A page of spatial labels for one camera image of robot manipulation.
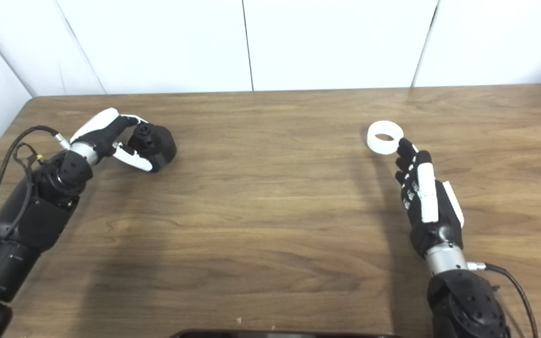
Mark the round black plastic part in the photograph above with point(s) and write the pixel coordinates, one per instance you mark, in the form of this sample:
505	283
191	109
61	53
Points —
160	143

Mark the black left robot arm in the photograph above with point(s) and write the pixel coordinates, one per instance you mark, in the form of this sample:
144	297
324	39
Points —
31	220

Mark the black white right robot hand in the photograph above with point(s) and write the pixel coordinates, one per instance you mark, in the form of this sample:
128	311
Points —
437	234

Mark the dark glossy robot body edge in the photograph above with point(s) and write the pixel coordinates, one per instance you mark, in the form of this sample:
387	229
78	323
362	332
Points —
280	334

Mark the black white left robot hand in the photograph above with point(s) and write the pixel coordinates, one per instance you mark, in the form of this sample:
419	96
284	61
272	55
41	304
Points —
96	129

